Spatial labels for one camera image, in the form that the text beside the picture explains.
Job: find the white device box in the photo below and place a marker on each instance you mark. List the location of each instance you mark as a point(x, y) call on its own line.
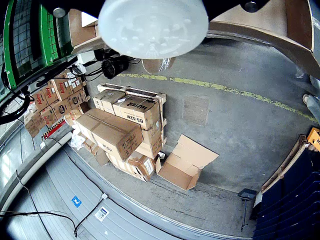
point(85, 60)

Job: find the dark blue crates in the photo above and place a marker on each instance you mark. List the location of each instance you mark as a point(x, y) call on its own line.
point(292, 195)

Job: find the black floor stand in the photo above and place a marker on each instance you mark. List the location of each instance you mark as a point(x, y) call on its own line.
point(247, 193)

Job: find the flat white box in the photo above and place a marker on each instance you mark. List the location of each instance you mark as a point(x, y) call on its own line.
point(88, 19)

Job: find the cardboard box printed BS-52M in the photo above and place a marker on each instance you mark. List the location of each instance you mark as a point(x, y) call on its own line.
point(137, 108)

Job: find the torn cardboard box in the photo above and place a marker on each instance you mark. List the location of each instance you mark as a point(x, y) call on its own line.
point(137, 166)

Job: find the green metal shelf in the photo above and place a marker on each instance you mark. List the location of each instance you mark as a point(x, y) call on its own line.
point(47, 37)

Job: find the white shoe spray bottle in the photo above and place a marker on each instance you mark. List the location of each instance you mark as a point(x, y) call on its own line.
point(152, 27)

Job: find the wooden floor pallet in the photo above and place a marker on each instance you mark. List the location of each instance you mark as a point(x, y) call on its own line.
point(135, 90)

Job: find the open flattened cardboard box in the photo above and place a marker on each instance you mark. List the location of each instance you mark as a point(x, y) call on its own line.
point(180, 173)

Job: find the divided cardboard box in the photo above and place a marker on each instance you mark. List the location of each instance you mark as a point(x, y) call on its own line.
point(250, 15)

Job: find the cardboard box with dark logo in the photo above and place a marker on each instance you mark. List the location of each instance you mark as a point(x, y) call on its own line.
point(60, 109)
point(76, 99)

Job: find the Alley printed cardboard box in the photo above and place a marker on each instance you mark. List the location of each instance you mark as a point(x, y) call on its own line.
point(63, 88)
point(40, 100)
point(50, 93)

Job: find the long cardboard box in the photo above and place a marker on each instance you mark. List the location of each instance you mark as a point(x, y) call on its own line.
point(107, 131)

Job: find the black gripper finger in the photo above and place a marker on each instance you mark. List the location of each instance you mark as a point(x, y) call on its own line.
point(82, 5)
point(230, 6)

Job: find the black round device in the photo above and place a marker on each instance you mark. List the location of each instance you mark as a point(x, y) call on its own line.
point(112, 68)

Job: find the white plastic wrap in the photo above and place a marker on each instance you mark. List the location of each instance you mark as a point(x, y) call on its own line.
point(77, 140)

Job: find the white label sticker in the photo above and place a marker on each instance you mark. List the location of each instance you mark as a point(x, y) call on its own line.
point(101, 213)

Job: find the person in jeans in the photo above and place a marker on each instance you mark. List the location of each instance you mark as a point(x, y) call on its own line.
point(310, 102)

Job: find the red hazard strip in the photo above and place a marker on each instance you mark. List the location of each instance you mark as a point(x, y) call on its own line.
point(52, 130)

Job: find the cardboard box under printed box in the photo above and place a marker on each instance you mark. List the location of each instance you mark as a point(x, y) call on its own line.
point(151, 141)

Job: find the blue sign sticker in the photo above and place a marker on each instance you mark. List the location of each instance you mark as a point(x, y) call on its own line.
point(76, 201)

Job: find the leaning wooden pallet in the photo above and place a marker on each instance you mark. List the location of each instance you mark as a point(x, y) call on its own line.
point(281, 168)

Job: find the cardboard box with white label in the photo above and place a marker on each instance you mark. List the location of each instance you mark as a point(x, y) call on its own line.
point(107, 98)

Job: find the yellow pallet truck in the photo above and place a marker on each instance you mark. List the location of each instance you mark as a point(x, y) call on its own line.
point(315, 137)

